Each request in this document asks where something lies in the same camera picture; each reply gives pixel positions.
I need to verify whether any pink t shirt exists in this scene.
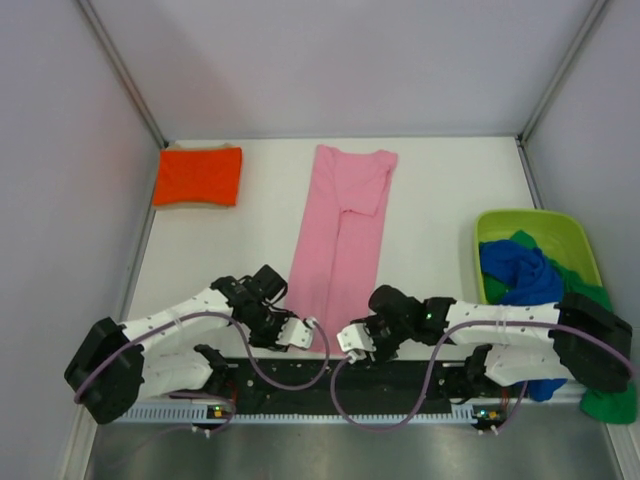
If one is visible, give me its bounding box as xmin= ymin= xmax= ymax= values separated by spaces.
xmin=285 ymin=145 xmax=398 ymax=355

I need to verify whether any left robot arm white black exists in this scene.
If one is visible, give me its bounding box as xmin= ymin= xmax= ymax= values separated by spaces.
xmin=64 ymin=265 xmax=312 ymax=424

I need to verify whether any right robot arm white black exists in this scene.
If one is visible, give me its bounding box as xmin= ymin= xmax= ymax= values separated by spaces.
xmin=337 ymin=285 xmax=632 ymax=396

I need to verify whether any folded orange t shirt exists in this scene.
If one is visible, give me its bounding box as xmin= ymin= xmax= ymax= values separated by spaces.
xmin=152 ymin=147 xmax=243 ymax=207

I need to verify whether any blue t shirt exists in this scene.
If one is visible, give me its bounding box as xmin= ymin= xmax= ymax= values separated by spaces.
xmin=477 ymin=238 xmax=569 ymax=402

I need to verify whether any green plastic basket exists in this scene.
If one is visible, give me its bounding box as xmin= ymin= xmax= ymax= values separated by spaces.
xmin=473 ymin=208 xmax=603 ymax=303

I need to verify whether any green t shirt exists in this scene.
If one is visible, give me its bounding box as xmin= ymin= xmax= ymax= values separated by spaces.
xmin=482 ymin=228 xmax=636 ymax=426

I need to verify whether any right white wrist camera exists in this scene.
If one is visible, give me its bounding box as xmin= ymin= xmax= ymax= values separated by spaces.
xmin=337 ymin=323 xmax=376 ymax=364

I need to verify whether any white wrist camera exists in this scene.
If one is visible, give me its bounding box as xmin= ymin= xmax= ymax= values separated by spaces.
xmin=337 ymin=323 xmax=376 ymax=364
xmin=275 ymin=317 xmax=316 ymax=350

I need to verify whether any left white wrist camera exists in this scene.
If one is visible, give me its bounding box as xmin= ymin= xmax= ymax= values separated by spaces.
xmin=275 ymin=317 xmax=316 ymax=350

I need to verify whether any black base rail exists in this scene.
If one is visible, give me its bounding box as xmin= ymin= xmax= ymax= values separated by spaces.
xmin=200 ymin=358 xmax=497 ymax=417

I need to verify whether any grey slotted cable duct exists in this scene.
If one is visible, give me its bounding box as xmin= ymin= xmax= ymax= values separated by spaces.
xmin=115 ymin=400 xmax=489 ymax=425

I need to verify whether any left aluminium frame post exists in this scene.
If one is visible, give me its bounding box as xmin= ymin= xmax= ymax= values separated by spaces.
xmin=73 ymin=0 xmax=168 ymax=149

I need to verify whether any aluminium frame post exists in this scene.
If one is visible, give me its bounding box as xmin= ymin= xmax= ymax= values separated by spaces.
xmin=73 ymin=0 xmax=168 ymax=149
xmin=517 ymin=0 xmax=614 ymax=146

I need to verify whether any right aluminium frame post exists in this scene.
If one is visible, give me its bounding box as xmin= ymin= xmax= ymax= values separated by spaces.
xmin=517 ymin=0 xmax=614 ymax=146

